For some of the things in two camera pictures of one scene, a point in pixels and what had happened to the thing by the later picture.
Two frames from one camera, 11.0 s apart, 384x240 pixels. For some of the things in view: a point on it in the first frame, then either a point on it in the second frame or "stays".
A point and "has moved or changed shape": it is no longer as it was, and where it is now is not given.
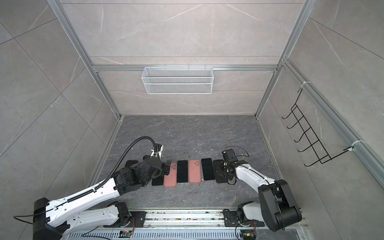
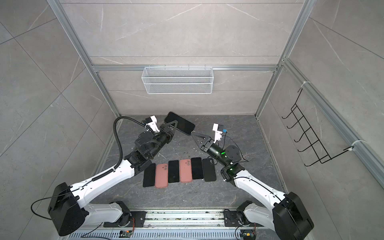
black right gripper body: x=223 y=169 -> x=209 y=146
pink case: x=194 y=171 -> x=185 y=172
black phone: x=182 y=171 -> x=173 y=176
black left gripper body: x=162 y=170 -> x=164 y=136
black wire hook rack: x=313 y=139 stays
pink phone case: x=170 y=180 has moved or changed shape
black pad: x=129 y=163 has moved or changed shape
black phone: x=158 y=181 has moved or changed shape
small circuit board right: x=247 y=234 stays
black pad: x=207 y=169 -> x=197 y=168
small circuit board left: x=125 y=233 stays
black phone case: x=219 y=179 has moved or changed shape
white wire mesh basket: x=178 y=80 stays
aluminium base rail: x=209 y=224 stays
